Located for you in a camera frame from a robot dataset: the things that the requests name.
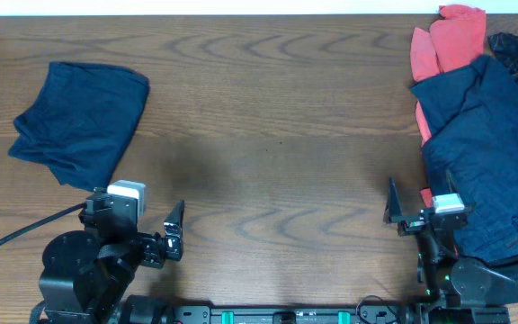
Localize navy blue shorts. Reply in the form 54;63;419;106
8;61;150;192

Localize navy garment pile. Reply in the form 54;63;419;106
411;55;518;262

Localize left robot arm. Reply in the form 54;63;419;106
30;198;185;324

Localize black patterned garment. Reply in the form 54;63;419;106
487;32;518;78

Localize red cloth garment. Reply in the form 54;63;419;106
409;4;488;208

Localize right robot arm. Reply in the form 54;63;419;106
384;175;518;323

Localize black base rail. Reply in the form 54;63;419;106
119;294;512;324

